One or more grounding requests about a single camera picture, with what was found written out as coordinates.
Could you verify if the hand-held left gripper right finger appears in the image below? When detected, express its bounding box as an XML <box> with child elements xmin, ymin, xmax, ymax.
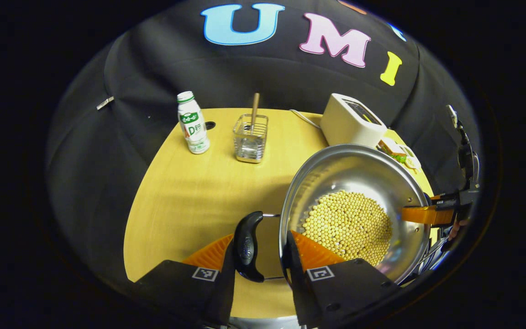
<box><xmin>282</xmin><ymin>230</ymin><xmax>403</xmax><ymax>329</ymax></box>

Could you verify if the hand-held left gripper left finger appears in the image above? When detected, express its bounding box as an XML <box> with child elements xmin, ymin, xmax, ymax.
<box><xmin>133</xmin><ymin>233</ymin><xmax>236</xmax><ymax>326</ymax></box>

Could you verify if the pile of soybeans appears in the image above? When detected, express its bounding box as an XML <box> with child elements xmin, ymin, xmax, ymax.
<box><xmin>302</xmin><ymin>190</ymin><xmax>394</xmax><ymax>268</ymax></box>

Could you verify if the steel pot with black handles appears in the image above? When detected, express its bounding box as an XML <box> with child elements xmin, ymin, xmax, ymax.
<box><xmin>233</xmin><ymin>144</ymin><xmax>432</xmax><ymax>285</ymax></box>

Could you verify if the white plate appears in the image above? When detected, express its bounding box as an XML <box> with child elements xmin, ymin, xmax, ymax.
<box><xmin>376</xmin><ymin>138</ymin><xmax>422</xmax><ymax>172</ymax></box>

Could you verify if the sandwich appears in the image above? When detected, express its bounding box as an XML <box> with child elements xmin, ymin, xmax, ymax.
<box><xmin>378</xmin><ymin>139</ymin><xmax>407</xmax><ymax>164</ymax></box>

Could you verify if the white toaster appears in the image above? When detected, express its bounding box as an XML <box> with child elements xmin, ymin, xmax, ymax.
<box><xmin>320</xmin><ymin>93</ymin><xmax>388</xmax><ymax>148</ymax></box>

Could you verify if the white green-capped drink bottle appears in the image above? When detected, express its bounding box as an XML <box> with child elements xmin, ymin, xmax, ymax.
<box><xmin>177</xmin><ymin>90</ymin><xmax>210</xmax><ymax>154</ymax></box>

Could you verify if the black backdrop cloth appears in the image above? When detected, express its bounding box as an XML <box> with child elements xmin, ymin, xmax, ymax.
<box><xmin>46</xmin><ymin>0</ymin><xmax>480</xmax><ymax>284</ymax></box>

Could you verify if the metal wire basket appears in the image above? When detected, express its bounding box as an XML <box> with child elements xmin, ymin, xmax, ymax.
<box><xmin>233</xmin><ymin>114</ymin><xmax>269</xmax><ymax>164</ymax></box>

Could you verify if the white toaster cable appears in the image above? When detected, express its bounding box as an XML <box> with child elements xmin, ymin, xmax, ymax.
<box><xmin>289</xmin><ymin>109</ymin><xmax>323</xmax><ymax>130</ymax></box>

